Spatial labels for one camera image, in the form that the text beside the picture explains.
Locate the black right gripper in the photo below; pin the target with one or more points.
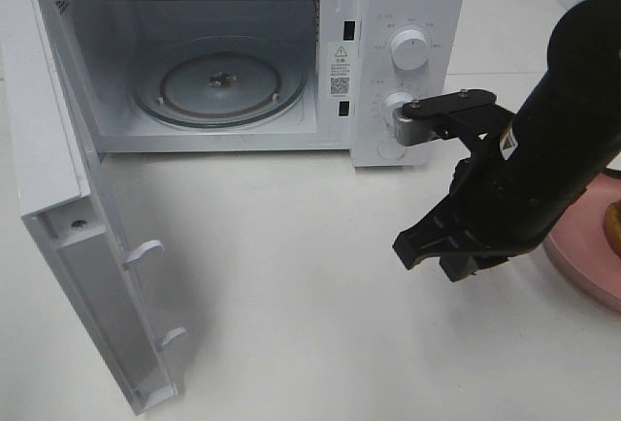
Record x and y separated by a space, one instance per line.
494 208

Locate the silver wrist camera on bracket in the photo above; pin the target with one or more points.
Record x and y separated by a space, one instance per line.
465 115

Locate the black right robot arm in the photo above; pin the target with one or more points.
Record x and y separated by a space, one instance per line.
568 129

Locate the glass microwave turntable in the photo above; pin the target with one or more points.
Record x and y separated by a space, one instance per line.
221 81

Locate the white microwave door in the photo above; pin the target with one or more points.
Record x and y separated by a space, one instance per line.
66 204

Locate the upper white round knob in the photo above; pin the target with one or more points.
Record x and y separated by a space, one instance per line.
410 49

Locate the round white door button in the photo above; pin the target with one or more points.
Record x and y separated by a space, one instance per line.
390 149

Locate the white microwave oven body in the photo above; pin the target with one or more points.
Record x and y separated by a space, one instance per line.
340 106

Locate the burger with lettuce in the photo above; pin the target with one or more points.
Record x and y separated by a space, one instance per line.
612 226

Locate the pink round plate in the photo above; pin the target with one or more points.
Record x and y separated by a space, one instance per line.
577 246

